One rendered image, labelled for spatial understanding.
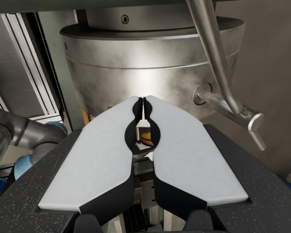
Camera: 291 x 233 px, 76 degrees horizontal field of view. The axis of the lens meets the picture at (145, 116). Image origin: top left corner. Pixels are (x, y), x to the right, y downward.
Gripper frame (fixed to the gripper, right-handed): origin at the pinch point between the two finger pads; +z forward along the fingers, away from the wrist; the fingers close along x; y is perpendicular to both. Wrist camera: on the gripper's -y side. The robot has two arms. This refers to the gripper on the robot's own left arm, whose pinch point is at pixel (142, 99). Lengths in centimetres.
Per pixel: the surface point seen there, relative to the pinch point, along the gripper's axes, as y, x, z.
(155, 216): 101, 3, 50
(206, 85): 5.0, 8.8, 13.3
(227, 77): 0.3, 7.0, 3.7
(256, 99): 92, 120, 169
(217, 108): 6.2, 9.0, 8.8
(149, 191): 62, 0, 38
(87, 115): 25, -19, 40
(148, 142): 23.5, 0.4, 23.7
